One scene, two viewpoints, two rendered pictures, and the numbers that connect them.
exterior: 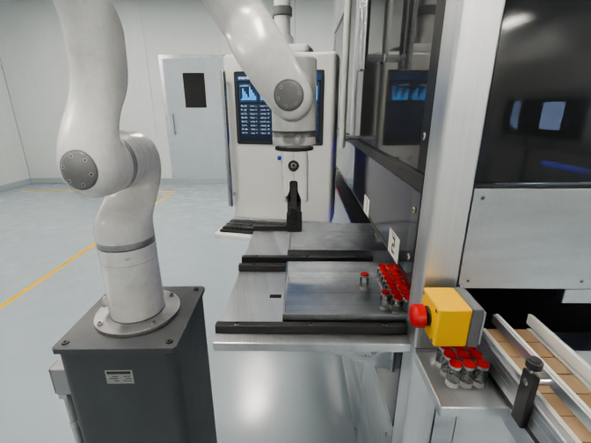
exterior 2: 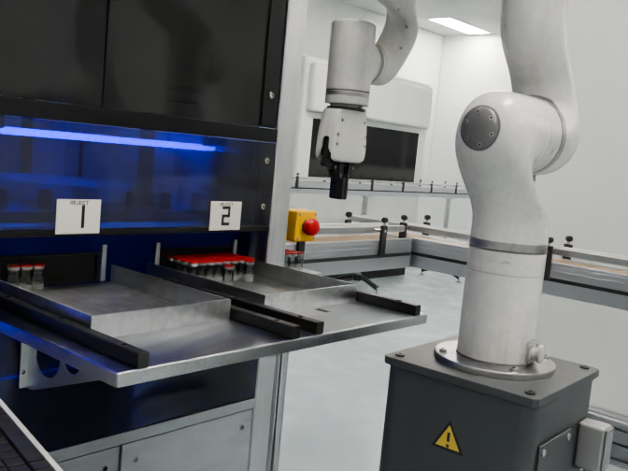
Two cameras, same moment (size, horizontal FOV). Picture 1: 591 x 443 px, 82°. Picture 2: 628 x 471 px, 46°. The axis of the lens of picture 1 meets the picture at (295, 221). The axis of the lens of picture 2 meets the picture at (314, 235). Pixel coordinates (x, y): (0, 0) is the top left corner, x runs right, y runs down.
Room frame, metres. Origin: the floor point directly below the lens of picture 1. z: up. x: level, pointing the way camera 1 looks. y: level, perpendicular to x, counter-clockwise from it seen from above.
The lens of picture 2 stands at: (1.79, 0.89, 1.17)
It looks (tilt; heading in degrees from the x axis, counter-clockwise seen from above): 6 degrees down; 220
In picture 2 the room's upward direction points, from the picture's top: 5 degrees clockwise
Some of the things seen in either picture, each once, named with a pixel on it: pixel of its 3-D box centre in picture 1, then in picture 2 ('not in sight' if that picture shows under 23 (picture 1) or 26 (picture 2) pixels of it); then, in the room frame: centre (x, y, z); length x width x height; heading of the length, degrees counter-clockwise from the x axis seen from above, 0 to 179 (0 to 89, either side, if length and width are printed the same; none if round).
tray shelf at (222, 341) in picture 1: (320, 269); (207, 310); (0.91, -0.08, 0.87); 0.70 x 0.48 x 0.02; 179
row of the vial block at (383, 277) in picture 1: (388, 287); (221, 270); (0.74, -0.23, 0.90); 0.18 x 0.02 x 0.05; 179
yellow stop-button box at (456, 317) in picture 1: (448, 315); (295, 224); (0.49, -0.26, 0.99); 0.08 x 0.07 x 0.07; 89
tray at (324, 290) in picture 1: (353, 290); (250, 281); (0.74, -0.14, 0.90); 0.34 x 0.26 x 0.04; 89
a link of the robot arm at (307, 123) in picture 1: (293, 94); (352, 56); (0.67, 0.00, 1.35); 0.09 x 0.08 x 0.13; 176
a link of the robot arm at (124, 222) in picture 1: (126, 185); (506, 171); (0.73, 0.38, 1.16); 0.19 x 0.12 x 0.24; 176
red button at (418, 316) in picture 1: (421, 315); (309, 226); (0.49, -0.21, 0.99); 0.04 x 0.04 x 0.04; 89
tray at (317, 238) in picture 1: (338, 239); (103, 296); (1.08, -0.15, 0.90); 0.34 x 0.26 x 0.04; 89
